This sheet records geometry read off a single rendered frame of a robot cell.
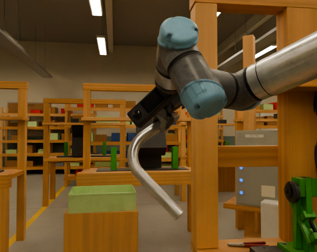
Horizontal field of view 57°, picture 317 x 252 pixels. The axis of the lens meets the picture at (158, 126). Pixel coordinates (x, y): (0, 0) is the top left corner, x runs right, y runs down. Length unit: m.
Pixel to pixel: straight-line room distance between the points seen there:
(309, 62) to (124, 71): 10.50
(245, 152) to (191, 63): 0.83
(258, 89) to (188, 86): 0.15
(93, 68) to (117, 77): 0.90
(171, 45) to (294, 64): 0.22
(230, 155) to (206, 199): 0.23
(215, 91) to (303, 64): 0.15
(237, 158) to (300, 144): 0.25
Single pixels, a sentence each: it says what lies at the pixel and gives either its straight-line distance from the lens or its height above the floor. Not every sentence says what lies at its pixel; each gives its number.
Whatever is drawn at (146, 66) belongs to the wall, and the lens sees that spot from 11.06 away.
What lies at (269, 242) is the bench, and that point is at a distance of 1.37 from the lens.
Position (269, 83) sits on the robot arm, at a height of 1.42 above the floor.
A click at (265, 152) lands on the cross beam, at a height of 1.25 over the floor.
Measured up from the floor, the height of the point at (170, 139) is 1.19.
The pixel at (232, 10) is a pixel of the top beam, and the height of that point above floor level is 1.85.
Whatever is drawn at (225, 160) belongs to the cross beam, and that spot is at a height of 1.21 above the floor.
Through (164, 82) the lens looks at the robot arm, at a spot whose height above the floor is 1.44.
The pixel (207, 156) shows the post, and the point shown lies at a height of 1.24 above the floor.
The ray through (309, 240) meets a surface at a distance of 1.17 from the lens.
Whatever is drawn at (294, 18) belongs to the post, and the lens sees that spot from 1.40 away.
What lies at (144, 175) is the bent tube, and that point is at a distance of 0.77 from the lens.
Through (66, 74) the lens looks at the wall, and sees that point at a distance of 11.06.
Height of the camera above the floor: 1.33
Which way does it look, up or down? 2 degrees up
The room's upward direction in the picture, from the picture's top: straight up
